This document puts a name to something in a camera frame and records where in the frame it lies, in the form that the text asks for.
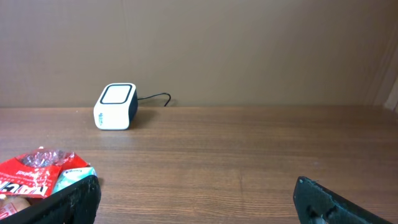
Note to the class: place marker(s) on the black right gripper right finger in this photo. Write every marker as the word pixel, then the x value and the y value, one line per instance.
pixel 315 203

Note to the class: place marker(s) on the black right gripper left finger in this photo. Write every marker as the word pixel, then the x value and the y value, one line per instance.
pixel 75 204

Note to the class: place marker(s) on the teal tissue pack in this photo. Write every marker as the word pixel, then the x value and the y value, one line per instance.
pixel 70 176

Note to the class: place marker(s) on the red candy bag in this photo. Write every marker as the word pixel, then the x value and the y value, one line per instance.
pixel 35 174

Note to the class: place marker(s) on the white barcode scanner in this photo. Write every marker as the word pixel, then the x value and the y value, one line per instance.
pixel 116 107

